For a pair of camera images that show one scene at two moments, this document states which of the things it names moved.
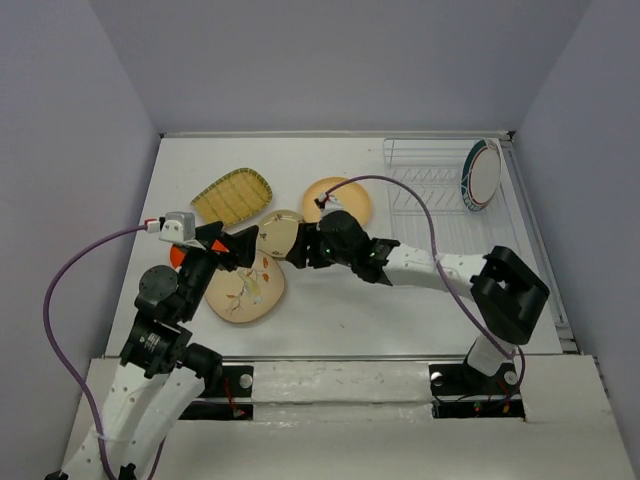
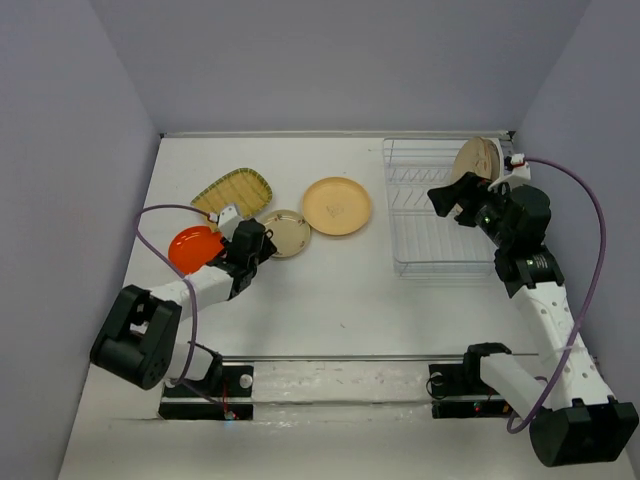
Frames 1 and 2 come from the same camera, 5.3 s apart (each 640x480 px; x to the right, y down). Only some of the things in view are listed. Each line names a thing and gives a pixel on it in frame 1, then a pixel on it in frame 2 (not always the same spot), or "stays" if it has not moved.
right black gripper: [309, 232] → [446, 197]
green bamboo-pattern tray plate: [240, 193] stays
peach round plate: [354, 198] stays
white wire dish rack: [426, 206] stays
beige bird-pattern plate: [246, 293] → [479, 156]
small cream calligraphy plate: [277, 230] stays
